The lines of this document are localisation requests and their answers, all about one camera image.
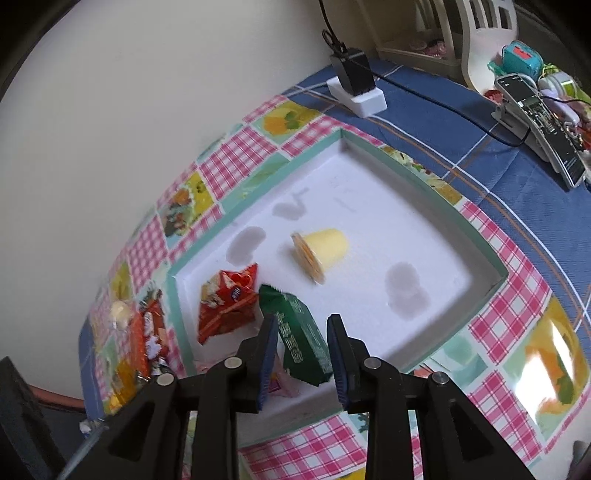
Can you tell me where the red milk biscuit packet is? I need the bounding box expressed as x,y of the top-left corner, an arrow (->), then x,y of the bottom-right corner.
140,298 -> 170,363

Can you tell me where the clear round bun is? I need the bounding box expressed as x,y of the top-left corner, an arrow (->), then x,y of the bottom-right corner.
109,300 -> 134,331

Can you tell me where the purple swiss roll packet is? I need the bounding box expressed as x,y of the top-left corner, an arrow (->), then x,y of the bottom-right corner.
269,355 -> 300,398

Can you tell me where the red peanut snack packet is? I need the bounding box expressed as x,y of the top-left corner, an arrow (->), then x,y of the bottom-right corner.
197,263 -> 259,345

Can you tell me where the green mung bean cake packet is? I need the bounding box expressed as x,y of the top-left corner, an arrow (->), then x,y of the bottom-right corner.
259,284 -> 332,387

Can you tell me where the yellow clear cake packet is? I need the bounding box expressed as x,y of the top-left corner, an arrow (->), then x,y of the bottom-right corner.
107,359 -> 148,414

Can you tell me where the red patterned pastry packet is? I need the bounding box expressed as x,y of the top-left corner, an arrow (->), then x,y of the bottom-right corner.
129,313 -> 150,377

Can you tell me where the pink checkered picture tablecloth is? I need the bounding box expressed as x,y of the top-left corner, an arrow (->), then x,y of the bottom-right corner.
80,96 -> 590,479

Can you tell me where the teal rimmed white tray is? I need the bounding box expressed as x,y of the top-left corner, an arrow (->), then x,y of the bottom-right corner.
166,129 -> 509,374

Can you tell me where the black power adapter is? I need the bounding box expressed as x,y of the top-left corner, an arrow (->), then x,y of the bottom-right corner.
329,48 -> 376,96

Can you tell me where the teal toy box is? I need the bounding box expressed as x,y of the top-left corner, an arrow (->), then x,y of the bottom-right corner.
502,40 -> 544,80

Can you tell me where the cream wooden rack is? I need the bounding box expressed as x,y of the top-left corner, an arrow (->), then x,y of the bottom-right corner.
374,1 -> 518,94

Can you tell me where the black power cable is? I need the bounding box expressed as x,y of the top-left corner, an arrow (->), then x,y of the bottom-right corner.
316,0 -> 532,149

